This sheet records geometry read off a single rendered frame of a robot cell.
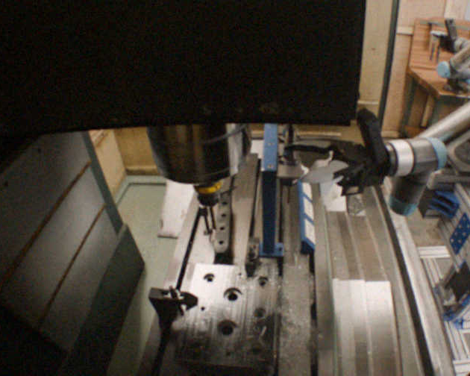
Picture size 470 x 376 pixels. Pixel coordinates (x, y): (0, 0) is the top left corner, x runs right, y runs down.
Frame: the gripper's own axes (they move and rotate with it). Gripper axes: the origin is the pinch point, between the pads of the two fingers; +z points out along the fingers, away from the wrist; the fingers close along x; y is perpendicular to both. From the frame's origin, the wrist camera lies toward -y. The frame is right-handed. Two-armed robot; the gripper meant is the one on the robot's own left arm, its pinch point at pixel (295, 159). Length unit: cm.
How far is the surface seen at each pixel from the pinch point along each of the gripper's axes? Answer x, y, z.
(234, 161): -6.8, -5.5, 11.7
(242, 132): -5.5, -9.3, 10.3
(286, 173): 16.7, 15.4, -4.2
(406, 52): 213, 29, -198
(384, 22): 80, -15, -70
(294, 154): 20.8, 12.9, -7.4
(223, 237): 22.1, 41.2, 12.4
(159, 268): 40, 77, 41
